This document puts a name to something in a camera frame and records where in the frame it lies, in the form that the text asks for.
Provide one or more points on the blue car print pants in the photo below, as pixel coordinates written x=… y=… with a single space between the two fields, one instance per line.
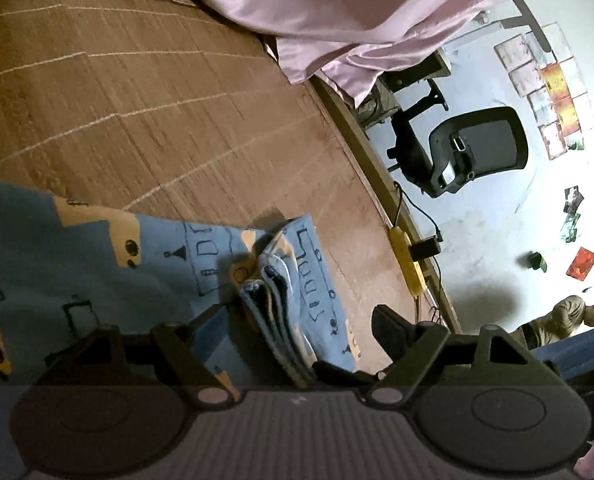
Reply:
x=77 y=270

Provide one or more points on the red paper sheet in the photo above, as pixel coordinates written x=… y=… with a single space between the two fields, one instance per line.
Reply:
x=582 y=263

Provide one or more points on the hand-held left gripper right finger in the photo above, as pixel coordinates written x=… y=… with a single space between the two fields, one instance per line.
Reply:
x=389 y=327

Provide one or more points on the small dark green object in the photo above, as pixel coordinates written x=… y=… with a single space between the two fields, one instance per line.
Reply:
x=537 y=261

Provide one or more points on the black power adapter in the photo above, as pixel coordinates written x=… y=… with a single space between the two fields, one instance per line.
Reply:
x=425 y=249

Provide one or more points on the brown bamboo mat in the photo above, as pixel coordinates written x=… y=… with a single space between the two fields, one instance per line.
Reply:
x=127 y=110

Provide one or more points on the dark wooden shelf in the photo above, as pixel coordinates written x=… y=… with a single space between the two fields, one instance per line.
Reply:
x=417 y=72

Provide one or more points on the green photo prints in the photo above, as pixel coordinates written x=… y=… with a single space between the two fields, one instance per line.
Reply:
x=572 y=212

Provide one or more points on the grey desk frame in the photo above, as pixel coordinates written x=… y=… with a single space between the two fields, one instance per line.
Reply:
x=527 y=22

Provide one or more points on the pink satin bed sheet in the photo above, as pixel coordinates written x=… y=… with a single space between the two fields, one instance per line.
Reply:
x=327 y=10

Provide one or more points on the yellow power strip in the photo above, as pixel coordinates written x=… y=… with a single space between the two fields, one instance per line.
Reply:
x=407 y=260

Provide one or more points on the black office chair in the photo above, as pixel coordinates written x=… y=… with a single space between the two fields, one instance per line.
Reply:
x=487 y=140

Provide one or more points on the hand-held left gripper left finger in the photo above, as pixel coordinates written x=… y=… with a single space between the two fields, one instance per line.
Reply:
x=187 y=355

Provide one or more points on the group of wall pictures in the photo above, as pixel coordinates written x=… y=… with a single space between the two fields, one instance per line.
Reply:
x=557 y=90

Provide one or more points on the blue board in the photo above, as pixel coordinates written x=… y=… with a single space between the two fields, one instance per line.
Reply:
x=577 y=347

